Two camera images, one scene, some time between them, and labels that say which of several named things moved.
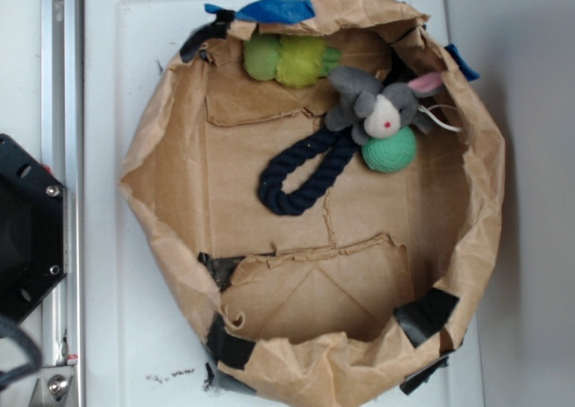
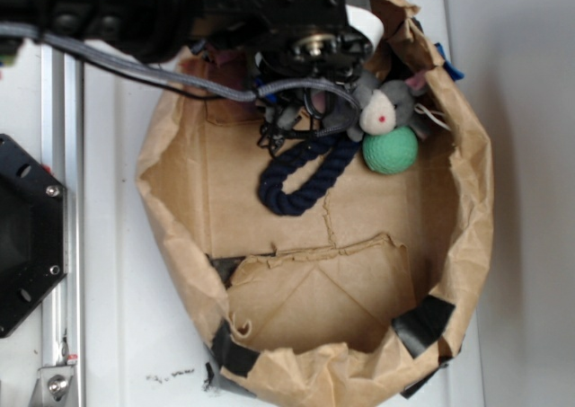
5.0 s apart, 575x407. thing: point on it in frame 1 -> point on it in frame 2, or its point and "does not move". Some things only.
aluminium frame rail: [63, 154] does not move
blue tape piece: [468, 70] -> [455, 73]
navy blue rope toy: [340, 145] does not move
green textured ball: [393, 154] does not move
